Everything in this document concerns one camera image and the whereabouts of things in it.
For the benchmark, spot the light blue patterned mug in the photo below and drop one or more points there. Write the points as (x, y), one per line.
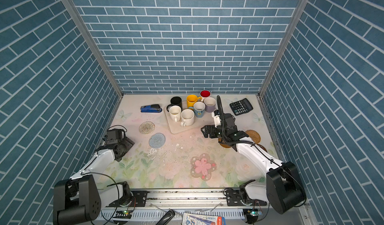
(198, 108)

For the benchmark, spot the white mug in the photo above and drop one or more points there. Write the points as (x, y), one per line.
(187, 118)
(175, 113)

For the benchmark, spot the pink flower coaster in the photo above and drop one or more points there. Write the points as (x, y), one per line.
(202, 167)

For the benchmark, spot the grey blue woven coaster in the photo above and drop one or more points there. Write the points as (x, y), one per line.
(157, 141)

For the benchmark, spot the cork woven coaster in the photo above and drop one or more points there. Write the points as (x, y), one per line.
(255, 136)

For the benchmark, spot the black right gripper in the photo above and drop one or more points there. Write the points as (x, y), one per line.
(212, 135)

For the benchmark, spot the black remote handle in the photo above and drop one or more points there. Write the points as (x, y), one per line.
(167, 217)

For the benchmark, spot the blue black stapler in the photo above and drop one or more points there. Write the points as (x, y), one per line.
(153, 108)

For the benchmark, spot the lavender mug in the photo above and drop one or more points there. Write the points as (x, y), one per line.
(210, 104)

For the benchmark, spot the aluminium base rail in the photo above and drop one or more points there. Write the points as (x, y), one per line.
(149, 206)

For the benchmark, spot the brown round coaster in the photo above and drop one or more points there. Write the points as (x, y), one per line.
(228, 146)

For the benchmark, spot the red interior mug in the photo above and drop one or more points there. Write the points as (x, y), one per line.
(204, 94)

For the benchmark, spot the yellow mug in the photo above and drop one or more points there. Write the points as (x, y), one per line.
(192, 99)

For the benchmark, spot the black calculator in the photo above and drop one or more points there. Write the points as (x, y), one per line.
(241, 107)

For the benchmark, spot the white mug right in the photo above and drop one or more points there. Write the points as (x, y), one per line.
(187, 118)

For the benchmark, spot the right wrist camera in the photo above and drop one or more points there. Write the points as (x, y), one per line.
(216, 116)

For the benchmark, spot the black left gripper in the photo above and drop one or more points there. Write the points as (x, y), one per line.
(128, 143)

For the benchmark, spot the printed paper package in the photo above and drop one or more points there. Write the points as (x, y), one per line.
(195, 219)

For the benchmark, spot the white zigzag woven coaster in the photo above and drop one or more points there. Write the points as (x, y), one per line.
(147, 128)

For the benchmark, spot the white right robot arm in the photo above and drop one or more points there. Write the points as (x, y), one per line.
(283, 189)

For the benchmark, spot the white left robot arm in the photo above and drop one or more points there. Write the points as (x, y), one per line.
(78, 200)

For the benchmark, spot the black mug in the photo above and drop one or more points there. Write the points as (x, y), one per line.
(175, 101)

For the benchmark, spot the white mug left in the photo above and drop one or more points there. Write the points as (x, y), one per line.
(175, 113)

